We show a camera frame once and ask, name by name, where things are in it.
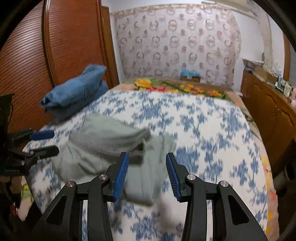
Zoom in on grey-green cotton pants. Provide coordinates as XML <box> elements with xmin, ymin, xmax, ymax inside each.
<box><xmin>51</xmin><ymin>113</ymin><xmax>176</xmax><ymax>205</ymax></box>

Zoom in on folded blue denim jeans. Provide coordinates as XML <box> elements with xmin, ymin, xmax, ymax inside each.
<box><xmin>41</xmin><ymin>64</ymin><xmax>108</xmax><ymax>121</ymax></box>

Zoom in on blue floral white bedsheet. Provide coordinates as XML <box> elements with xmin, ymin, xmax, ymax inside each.
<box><xmin>25</xmin><ymin>90</ymin><xmax>268</xmax><ymax>240</ymax></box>

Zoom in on brown louvered wardrobe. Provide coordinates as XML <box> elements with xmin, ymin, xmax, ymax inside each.
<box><xmin>1</xmin><ymin>1</ymin><xmax>119</xmax><ymax>132</ymax></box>

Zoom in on brown wooden dresser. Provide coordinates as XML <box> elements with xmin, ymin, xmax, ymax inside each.
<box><xmin>241</xmin><ymin>71</ymin><xmax>295</xmax><ymax>174</ymax></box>

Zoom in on colourful floral blanket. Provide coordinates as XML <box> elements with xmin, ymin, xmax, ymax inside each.
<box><xmin>113</xmin><ymin>78</ymin><xmax>280</xmax><ymax>240</ymax></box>

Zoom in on clutter on dresser top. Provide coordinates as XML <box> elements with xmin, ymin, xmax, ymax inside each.
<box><xmin>243</xmin><ymin>59</ymin><xmax>295</xmax><ymax>108</ymax></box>

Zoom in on cardboard box with blue bag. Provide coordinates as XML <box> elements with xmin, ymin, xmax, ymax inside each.
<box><xmin>180</xmin><ymin>67</ymin><xmax>201</xmax><ymax>83</ymax></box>

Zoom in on patterned lace curtain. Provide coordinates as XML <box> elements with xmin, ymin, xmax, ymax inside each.
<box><xmin>112</xmin><ymin>4</ymin><xmax>242</xmax><ymax>88</ymax></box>

